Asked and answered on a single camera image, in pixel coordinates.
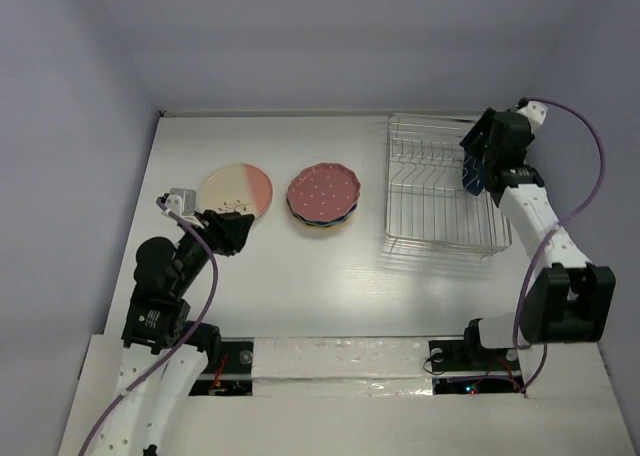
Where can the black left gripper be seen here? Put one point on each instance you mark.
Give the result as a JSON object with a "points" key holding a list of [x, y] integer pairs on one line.
{"points": [[227, 230]]}

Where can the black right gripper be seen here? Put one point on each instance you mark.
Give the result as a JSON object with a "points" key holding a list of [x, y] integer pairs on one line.
{"points": [[486, 146]]}

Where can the dark blue heart plate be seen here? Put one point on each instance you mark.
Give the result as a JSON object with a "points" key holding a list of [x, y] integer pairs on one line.
{"points": [[473, 174]]}

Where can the pink plate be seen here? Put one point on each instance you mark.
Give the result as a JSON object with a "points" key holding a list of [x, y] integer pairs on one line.
{"points": [[242, 188]]}

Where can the maroon dotted plate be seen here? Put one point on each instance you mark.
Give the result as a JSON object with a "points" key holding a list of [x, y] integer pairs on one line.
{"points": [[324, 192]]}

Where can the blue dotted plate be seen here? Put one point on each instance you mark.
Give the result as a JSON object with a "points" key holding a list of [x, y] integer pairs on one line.
{"points": [[320, 224]]}

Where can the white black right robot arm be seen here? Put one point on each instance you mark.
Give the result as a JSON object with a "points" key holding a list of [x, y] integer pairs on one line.
{"points": [[564, 297]]}

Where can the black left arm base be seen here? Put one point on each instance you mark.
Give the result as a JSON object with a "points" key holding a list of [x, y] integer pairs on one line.
{"points": [[231, 375]]}

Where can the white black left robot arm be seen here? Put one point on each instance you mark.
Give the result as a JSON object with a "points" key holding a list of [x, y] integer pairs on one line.
{"points": [[164, 352]]}

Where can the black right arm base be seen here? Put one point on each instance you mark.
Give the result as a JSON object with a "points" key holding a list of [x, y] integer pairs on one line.
{"points": [[454, 356]]}

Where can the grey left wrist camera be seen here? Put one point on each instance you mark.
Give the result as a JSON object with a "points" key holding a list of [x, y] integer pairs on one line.
{"points": [[181, 202]]}

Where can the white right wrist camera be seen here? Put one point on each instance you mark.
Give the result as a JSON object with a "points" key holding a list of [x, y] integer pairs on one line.
{"points": [[535, 112]]}

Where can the clear wire dish rack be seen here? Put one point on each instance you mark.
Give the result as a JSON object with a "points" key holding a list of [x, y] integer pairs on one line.
{"points": [[429, 207]]}

